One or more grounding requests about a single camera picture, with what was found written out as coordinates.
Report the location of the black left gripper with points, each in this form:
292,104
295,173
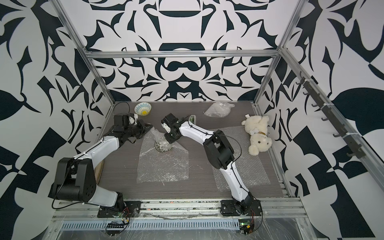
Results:
143,126

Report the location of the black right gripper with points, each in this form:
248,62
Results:
168,138

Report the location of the black white patterned bowl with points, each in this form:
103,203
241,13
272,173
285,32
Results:
163,146

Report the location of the bubble wrap sheet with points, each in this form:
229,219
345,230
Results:
153,166
219,110
249,167

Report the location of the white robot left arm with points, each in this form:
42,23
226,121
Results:
75,177

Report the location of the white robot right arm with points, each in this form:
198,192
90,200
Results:
220,154

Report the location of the yellow centre patterned bowl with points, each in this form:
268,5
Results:
143,109

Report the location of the white teddy bear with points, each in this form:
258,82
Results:
257,128

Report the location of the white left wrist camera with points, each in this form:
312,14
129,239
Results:
132,120

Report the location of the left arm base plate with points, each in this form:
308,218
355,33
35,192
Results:
127,210

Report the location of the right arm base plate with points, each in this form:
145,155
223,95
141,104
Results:
231,208

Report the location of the black wall hook rail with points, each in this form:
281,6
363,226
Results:
333,115

